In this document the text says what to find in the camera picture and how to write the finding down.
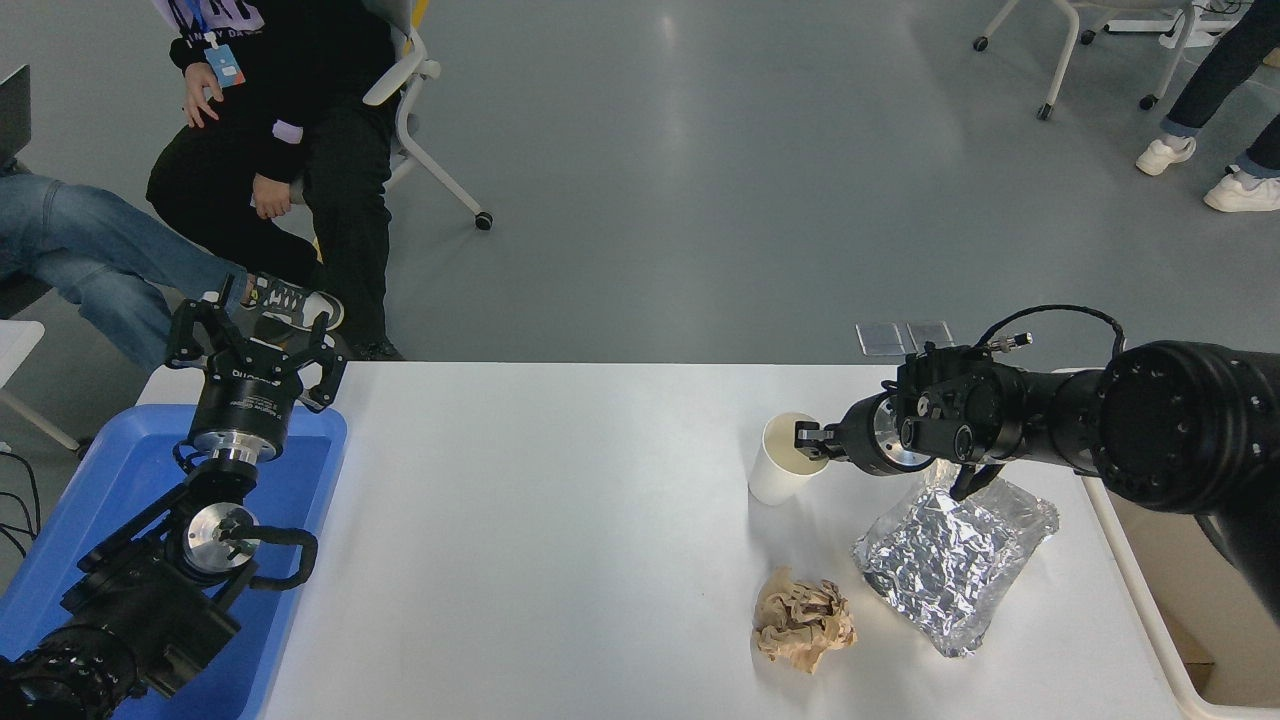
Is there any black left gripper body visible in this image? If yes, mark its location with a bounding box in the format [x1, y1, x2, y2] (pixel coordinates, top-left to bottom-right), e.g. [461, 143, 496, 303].
[193, 345, 309, 446]

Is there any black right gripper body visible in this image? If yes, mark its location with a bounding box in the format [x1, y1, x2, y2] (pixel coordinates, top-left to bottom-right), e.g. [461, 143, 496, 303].
[838, 393, 887, 474]

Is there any white paper cup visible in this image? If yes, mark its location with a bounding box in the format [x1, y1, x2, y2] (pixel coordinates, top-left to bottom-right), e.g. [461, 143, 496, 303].
[748, 411, 831, 507]

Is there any person's left hand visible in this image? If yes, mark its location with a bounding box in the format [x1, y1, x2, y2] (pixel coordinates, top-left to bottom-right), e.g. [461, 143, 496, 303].
[254, 170, 302, 220]

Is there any person's right hand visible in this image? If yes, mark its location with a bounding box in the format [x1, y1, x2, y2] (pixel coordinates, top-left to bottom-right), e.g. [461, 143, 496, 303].
[182, 61, 227, 129]

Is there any blue plastic tray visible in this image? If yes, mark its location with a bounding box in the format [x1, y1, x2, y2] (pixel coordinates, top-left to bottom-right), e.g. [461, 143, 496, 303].
[0, 403, 348, 720]

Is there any crumpled silver foil tray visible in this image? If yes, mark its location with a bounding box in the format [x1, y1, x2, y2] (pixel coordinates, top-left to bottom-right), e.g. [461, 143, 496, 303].
[853, 458, 1061, 658]

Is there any crumpled tan paper ball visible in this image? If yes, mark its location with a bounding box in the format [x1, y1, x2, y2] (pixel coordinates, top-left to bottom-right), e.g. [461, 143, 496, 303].
[752, 567, 858, 675]

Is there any white side table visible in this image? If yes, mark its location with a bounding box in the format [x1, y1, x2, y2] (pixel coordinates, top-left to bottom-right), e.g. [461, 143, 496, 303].
[0, 320, 81, 453]

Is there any white office chair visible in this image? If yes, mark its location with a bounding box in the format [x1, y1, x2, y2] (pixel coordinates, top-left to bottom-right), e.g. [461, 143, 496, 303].
[362, 0, 494, 232]

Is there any large pale plastic bin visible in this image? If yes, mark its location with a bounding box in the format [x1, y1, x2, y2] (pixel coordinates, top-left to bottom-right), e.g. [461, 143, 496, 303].
[1060, 368, 1280, 720]

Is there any white wheeled chair base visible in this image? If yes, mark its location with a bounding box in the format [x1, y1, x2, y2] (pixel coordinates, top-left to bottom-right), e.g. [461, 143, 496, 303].
[973, 0, 1206, 121]

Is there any white table foot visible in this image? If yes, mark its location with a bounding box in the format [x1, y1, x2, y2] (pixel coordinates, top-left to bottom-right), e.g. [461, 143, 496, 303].
[1105, 10, 1196, 33]

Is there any black floor cable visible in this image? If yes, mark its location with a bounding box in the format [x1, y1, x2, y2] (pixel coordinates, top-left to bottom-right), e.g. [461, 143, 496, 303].
[0, 448, 43, 561]

